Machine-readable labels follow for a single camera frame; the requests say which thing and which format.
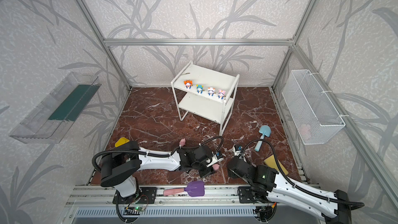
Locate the yellow toy shovel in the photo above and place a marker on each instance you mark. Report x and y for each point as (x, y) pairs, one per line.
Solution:
(121, 142)

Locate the blue green Doraemon figure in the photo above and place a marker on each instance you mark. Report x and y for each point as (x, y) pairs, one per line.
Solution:
(200, 89)

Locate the light blue toy shovel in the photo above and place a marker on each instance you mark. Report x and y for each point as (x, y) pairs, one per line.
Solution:
(265, 131)

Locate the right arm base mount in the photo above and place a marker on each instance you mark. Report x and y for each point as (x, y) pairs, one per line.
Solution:
(248, 195)

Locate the pink pig toy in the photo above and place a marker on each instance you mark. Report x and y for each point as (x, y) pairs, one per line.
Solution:
(216, 167)
(182, 142)

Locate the pink hooded Doraemon figure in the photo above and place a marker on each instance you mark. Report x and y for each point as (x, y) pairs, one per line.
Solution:
(221, 94)

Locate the yellow sponge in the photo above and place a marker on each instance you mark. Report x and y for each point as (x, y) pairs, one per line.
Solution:
(271, 162)

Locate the green circuit board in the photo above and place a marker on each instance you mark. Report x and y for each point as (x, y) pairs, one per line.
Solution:
(135, 210)

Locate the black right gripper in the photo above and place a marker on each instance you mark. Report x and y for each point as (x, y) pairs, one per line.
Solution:
(235, 163)

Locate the white hooded Doraemon figure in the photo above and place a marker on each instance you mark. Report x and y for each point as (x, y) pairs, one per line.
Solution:
(211, 91)

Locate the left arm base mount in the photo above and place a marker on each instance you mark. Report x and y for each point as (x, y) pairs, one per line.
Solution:
(145, 195)

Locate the pink toy in basket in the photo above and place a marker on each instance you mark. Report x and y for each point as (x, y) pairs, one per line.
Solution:
(305, 132)

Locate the white wire mesh basket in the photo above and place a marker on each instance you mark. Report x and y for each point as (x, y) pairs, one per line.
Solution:
(310, 104)

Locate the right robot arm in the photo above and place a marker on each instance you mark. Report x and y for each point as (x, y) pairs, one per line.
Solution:
(272, 186)

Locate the white two-tier shelf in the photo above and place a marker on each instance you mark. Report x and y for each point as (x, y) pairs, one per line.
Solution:
(203, 105)

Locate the orange hooded Doraemon figure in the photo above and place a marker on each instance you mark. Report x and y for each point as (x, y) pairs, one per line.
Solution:
(188, 84)

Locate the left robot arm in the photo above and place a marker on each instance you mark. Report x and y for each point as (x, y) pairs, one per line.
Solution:
(118, 165)

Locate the purple toy spatula pink handle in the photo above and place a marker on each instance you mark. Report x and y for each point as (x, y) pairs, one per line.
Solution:
(193, 189)

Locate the clear plastic wall bin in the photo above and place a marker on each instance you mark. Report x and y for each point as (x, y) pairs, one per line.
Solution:
(49, 121)

